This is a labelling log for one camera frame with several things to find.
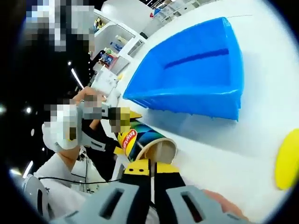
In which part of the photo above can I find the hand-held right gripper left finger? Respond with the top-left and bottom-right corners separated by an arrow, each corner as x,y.
80,158 -> 152,224

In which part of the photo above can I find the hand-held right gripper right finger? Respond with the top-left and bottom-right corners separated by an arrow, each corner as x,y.
154,162 -> 234,224

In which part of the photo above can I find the dark printed chip container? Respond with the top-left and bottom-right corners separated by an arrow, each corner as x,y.
114,111 -> 178,164

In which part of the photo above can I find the blue plastic box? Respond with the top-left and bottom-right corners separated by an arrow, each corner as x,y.
122,16 -> 245,122

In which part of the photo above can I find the yellow round container lid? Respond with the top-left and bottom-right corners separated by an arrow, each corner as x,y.
274,128 -> 299,191

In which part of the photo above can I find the person's left hand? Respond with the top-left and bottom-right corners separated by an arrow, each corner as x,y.
74,86 -> 107,105

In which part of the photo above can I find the person's right hand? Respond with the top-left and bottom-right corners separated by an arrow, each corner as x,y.
202,189 -> 249,224

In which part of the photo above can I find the person's white clothing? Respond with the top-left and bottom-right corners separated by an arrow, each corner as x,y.
34,154 -> 122,210

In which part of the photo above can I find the grey worn device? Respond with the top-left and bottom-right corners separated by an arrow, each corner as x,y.
22,175 -> 51,221

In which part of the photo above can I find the white shelf unit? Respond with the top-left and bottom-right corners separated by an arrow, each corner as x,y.
90,16 -> 147,78

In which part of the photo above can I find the row of white office desks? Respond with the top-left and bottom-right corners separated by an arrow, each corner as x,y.
149,0 -> 206,23

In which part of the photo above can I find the black cable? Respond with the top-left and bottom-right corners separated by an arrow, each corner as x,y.
38,160 -> 124,187

